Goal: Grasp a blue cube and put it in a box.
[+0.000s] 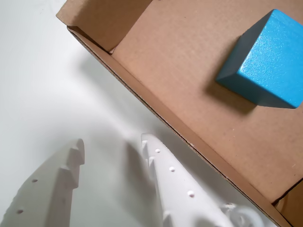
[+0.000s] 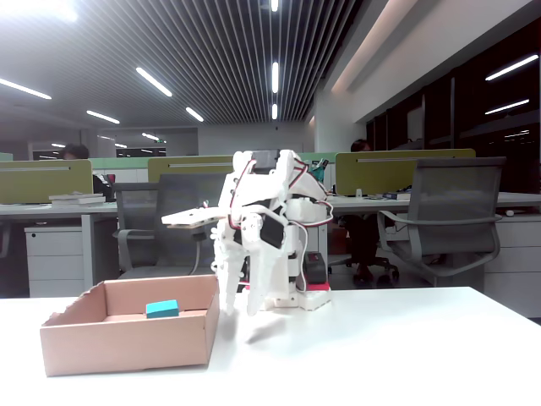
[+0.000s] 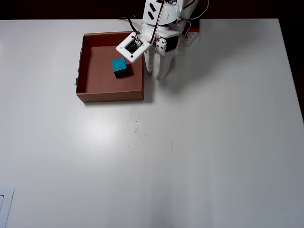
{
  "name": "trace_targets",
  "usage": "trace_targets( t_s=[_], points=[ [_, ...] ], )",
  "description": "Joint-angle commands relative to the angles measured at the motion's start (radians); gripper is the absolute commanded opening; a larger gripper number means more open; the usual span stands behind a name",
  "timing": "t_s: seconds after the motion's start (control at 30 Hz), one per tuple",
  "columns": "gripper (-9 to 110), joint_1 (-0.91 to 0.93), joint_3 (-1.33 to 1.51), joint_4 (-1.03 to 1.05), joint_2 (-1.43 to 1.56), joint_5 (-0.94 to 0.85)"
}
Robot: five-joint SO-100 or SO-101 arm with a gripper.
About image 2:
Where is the teal green bag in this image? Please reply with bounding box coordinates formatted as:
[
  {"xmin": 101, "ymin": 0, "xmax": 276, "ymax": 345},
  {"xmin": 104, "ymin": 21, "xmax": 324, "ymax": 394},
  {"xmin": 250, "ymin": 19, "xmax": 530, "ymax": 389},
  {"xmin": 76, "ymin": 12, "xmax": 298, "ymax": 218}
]
[{"xmin": 310, "ymin": 158, "xmax": 331, "ymax": 194}]

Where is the black red table clamp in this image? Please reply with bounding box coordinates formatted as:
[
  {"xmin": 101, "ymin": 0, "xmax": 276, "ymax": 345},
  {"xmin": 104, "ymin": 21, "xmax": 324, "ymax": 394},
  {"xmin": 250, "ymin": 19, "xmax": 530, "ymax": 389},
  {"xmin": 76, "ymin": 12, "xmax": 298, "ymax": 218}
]
[{"xmin": 302, "ymin": 250, "xmax": 331, "ymax": 294}]

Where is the gray mesh office chair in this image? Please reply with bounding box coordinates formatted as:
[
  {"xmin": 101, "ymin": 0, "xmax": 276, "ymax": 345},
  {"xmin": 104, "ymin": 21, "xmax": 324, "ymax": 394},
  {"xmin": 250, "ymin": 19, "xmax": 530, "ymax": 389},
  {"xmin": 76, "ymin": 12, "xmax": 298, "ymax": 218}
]
[
  {"xmin": 112, "ymin": 171, "xmax": 254, "ymax": 281},
  {"xmin": 112, "ymin": 181, "xmax": 161, "ymax": 233},
  {"xmin": 377, "ymin": 156, "xmax": 507, "ymax": 288}
]

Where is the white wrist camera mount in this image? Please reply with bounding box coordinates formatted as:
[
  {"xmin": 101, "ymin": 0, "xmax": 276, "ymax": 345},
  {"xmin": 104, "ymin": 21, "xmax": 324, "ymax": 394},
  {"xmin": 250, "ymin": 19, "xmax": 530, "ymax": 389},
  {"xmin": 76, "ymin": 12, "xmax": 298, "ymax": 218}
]
[{"xmin": 161, "ymin": 206, "xmax": 232, "ymax": 232}]

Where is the light green desk partition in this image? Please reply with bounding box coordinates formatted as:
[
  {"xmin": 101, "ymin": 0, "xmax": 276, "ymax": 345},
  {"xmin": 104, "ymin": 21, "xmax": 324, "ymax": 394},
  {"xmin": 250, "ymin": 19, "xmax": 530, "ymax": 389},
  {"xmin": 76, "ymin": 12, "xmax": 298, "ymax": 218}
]
[{"xmin": 90, "ymin": 156, "xmax": 150, "ymax": 173}]

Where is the brown carton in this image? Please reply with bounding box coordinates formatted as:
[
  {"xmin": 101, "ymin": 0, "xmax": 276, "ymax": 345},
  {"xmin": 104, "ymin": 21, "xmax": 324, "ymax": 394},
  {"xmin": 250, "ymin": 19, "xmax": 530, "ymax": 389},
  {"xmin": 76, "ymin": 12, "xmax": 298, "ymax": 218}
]
[{"xmin": 327, "ymin": 222, "xmax": 352, "ymax": 255}]

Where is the white office desk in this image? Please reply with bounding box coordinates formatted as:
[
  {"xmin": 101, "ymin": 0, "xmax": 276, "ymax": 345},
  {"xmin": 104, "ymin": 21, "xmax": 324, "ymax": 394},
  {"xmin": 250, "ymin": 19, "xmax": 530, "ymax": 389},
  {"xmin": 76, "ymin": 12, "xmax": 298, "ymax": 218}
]
[
  {"xmin": 316, "ymin": 191, "xmax": 541, "ymax": 272},
  {"xmin": 0, "ymin": 201, "xmax": 120, "ymax": 294}
]

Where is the stack of books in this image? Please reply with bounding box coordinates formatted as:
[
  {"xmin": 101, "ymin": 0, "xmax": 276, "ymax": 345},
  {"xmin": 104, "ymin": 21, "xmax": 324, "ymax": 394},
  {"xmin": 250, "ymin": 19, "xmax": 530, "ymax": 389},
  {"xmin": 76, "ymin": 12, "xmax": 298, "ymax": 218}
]
[{"xmin": 48, "ymin": 192, "xmax": 107, "ymax": 208}]

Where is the black chair base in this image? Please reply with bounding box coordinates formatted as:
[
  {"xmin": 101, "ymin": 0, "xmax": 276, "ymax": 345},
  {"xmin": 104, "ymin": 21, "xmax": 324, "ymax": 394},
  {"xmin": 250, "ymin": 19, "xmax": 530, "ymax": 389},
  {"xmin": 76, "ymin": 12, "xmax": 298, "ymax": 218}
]
[{"xmin": 327, "ymin": 255, "xmax": 401, "ymax": 288}]

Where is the black camera cable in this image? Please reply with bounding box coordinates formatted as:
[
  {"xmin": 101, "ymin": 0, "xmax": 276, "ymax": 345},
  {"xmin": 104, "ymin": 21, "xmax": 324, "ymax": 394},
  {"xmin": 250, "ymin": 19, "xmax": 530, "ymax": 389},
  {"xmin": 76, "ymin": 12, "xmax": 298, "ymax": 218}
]
[{"xmin": 188, "ymin": 230, "xmax": 212, "ymax": 277}]

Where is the olive desk partition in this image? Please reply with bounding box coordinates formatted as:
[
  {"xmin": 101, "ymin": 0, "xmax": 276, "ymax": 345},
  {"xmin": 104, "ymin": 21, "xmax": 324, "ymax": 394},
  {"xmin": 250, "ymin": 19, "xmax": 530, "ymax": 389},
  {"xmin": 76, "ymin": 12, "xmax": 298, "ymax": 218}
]
[
  {"xmin": 335, "ymin": 147, "xmax": 478, "ymax": 197},
  {"xmin": 0, "ymin": 159, "xmax": 94, "ymax": 205},
  {"xmin": 147, "ymin": 155, "xmax": 236, "ymax": 174}
]

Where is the seated dark-haired person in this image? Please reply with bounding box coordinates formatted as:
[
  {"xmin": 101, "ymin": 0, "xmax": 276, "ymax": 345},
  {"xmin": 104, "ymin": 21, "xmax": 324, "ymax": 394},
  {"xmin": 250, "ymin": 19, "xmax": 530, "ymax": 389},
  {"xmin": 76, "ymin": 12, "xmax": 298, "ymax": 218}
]
[
  {"xmin": 58, "ymin": 142, "xmax": 111, "ymax": 200},
  {"xmin": 337, "ymin": 138, "xmax": 384, "ymax": 280}
]

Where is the red white servo wire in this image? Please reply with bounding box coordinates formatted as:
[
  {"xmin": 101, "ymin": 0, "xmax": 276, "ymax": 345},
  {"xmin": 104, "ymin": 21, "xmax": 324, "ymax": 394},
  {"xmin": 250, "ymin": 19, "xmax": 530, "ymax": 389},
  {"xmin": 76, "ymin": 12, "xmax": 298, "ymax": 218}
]
[{"xmin": 291, "ymin": 160, "xmax": 336, "ymax": 229}]

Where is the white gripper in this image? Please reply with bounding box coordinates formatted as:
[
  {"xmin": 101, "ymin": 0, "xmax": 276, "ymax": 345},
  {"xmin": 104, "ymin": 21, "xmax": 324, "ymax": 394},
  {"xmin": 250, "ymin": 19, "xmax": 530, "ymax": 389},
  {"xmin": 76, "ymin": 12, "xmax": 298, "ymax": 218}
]
[{"xmin": 210, "ymin": 202, "xmax": 288, "ymax": 317}]

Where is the bright ceiling light panel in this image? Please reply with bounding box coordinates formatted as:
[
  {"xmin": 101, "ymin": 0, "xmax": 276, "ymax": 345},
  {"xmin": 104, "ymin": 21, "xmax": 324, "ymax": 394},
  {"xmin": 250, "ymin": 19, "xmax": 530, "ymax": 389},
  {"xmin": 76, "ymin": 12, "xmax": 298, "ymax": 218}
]
[{"xmin": 0, "ymin": 0, "xmax": 79, "ymax": 23}]

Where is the blue cube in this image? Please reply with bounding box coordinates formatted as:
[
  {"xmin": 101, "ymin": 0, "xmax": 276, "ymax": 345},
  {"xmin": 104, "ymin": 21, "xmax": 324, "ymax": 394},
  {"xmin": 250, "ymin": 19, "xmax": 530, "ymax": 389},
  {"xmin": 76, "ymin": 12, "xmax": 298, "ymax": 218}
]
[{"xmin": 145, "ymin": 299, "xmax": 180, "ymax": 320}]

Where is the white drawer pedestal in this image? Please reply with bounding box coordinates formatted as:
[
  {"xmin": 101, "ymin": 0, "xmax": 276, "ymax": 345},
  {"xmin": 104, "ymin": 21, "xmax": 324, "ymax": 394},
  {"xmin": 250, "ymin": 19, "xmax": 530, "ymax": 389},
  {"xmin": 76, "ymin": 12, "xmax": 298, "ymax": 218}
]
[
  {"xmin": 484, "ymin": 215, "xmax": 541, "ymax": 318},
  {"xmin": 24, "ymin": 226, "xmax": 85, "ymax": 299}
]

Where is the brown cardboard box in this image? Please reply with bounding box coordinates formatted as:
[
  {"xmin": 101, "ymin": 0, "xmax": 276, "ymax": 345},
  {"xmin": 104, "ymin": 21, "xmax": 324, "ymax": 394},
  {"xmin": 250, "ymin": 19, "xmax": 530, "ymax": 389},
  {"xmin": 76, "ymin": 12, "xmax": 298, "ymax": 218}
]
[{"xmin": 39, "ymin": 273, "xmax": 221, "ymax": 378}]

